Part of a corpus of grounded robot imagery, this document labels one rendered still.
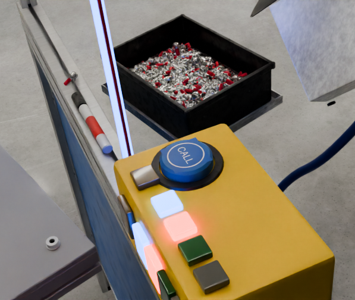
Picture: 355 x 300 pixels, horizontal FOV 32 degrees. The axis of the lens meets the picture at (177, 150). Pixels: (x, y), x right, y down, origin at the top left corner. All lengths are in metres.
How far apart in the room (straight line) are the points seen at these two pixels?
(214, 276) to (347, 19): 0.45
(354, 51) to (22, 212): 0.42
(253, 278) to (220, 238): 0.04
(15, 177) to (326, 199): 1.40
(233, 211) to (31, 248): 0.22
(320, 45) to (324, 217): 1.17
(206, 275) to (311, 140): 1.78
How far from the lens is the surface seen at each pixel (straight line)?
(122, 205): 0.47
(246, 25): 2.78
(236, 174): 0.46
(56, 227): 0.60
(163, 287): 0.42
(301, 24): 0.79
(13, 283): 0.57
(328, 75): 0.77
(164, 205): 0.44
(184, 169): 0.46
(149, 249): 0.44
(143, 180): 0.46
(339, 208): 1.93
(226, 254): 0.41
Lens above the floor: 1.39
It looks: 41 degrees down
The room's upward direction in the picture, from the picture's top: 8 degrees counter-clockwise
